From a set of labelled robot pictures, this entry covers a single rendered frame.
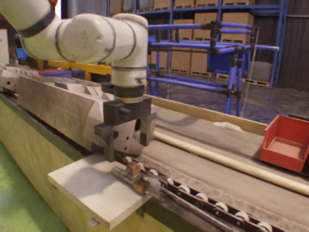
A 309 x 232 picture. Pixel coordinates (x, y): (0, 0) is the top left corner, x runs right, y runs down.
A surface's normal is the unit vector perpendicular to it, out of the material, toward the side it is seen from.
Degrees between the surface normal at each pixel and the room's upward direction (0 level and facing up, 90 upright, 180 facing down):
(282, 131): 88
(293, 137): 88
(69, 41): 94
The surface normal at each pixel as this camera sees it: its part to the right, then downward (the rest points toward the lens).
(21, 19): 0.17, 0.84
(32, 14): 0.70, 0.53
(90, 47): -0.29, 0.36
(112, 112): -0.64, 0.22
